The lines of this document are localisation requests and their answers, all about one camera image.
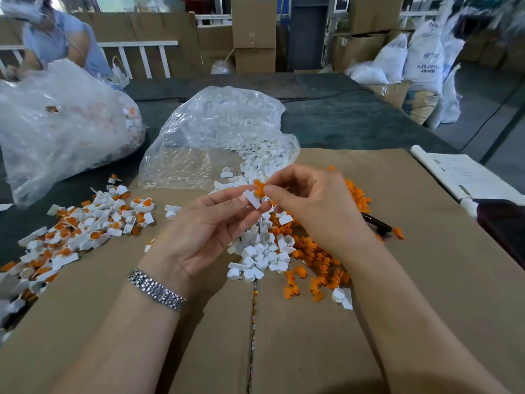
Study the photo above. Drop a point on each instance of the person's right hand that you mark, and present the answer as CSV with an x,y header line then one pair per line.
x,y
328,209

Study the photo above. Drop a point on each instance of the person's left hand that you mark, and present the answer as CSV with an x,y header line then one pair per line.
x,y
192,242

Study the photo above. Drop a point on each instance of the person's right thumb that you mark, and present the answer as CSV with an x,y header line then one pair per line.
x,y
283,198

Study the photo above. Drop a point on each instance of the person's left thumb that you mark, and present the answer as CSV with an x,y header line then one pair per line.
x,y
223,194

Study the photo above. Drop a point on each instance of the orange plastic insert piece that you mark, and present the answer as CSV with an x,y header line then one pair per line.
x,y
259,188

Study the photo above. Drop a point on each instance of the white plastic clip piece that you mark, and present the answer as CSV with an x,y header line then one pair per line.
x,y
252,198

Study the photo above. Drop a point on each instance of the person's left forearm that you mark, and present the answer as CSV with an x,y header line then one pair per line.
x,y
123,344

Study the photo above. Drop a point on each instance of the person's right forearm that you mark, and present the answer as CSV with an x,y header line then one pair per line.
x,y
410,324

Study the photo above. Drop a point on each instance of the loose white plastic part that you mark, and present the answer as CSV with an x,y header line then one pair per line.
x,y
342,297
226,173
172,210

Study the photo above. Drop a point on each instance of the pile of white plastic parts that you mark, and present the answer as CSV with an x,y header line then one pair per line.
x,y
262,246

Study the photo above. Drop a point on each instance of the clear bag of white parts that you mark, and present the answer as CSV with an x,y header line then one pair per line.
x,y
213,135

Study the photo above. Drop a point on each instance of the pile of orange plastic parts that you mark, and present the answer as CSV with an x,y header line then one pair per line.
x,y
316,254

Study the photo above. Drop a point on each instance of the black pen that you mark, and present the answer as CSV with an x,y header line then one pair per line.
x,y
377,223

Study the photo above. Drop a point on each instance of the dark grey table cover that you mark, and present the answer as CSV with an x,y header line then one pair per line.
x,y
340,114

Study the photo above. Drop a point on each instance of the loose orange plastic part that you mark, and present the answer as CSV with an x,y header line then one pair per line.
x,y
398,233

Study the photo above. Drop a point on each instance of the small clear plastic bag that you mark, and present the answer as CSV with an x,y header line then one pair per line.
x,y
222,67

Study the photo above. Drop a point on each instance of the open brown cardboard box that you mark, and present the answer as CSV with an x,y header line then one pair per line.
x,y
389,94

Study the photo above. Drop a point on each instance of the white plastic sack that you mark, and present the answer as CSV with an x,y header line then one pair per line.
x,y
367,73
391,57
447,100

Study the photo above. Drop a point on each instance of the pile of assembled white-orange parts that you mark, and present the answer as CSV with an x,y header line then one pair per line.
x,y
69,237

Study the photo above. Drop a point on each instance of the stack of brown cardboard boxes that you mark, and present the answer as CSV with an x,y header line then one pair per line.
x,y
254,34

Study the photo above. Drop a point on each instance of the white railing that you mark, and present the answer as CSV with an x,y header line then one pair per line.
x,y
135,55

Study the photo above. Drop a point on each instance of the brown paper sack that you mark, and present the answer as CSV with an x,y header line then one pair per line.
x,y
420,106

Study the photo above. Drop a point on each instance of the large clear bag of assembled parts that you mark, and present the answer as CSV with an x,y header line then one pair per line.
x,y
61,131

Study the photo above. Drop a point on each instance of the brown cardboard sheet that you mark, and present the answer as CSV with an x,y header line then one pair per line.
x,y
430,291

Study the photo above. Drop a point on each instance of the white rolled paper sheet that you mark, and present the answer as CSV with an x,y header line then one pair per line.
x,y
463,176

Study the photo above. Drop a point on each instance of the large flat brown cardboard panel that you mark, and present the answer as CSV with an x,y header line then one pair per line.
x,y
139,30

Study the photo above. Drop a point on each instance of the large white printed sack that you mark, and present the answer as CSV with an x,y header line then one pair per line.
x,y
424,57

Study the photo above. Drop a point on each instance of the dark maroon bag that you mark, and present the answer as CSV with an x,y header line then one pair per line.
x,y
502,227

